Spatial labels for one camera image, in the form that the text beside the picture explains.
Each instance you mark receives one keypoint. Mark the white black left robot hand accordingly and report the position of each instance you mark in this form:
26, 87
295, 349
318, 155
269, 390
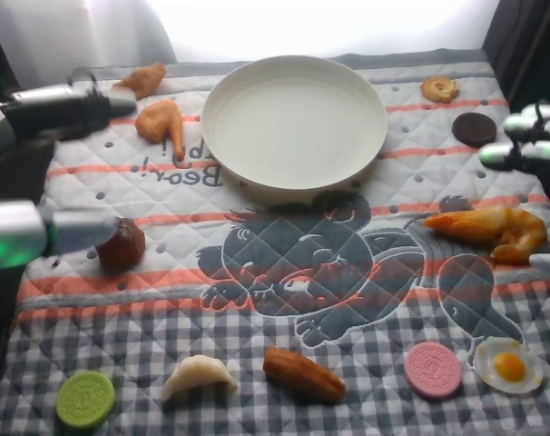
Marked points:
52, 109

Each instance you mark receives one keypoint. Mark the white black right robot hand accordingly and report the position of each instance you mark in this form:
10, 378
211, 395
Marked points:
543, 150

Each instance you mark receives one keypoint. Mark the orange shrimp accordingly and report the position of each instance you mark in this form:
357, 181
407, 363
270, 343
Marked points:
488, 227

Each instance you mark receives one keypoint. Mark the brown round pastry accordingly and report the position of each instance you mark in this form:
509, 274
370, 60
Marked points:
123, 247

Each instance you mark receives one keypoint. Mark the white round plate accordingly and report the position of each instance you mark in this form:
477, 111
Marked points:
294, 122

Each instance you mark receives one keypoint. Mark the toy dark chocolate cookie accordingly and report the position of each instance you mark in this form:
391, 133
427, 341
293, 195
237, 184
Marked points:
474, 129

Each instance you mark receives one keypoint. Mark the dark curtain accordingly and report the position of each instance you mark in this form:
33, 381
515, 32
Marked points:
524, 45
0, 41

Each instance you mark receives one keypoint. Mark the toy fried chicken piece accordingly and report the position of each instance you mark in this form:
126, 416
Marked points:
142, 80

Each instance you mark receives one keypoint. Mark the white backdrop curtain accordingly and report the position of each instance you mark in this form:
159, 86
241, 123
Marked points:
120, 36

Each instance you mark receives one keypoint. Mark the toy fried chicken drumstick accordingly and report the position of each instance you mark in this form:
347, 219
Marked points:
157, 122

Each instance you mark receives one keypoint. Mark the toy beige butter cookie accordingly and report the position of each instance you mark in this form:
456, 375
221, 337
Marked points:
439, 89

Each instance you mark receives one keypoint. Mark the toy fried egg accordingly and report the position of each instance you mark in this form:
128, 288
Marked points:
508, 365

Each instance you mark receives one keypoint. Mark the toy pink sandwich cookie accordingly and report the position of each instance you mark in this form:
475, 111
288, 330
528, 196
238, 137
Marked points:
434, 370

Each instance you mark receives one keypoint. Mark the grey quilt with bear print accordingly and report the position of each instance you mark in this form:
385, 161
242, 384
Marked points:
275, 281

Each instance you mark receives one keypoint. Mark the toy green sandwich cookie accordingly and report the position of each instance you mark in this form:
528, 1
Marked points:
85, 403

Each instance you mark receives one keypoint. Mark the toy white dumpling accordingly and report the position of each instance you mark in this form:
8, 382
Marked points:
198, 376

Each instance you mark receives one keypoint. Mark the toy brown sausage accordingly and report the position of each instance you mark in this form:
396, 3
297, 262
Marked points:
302, 374

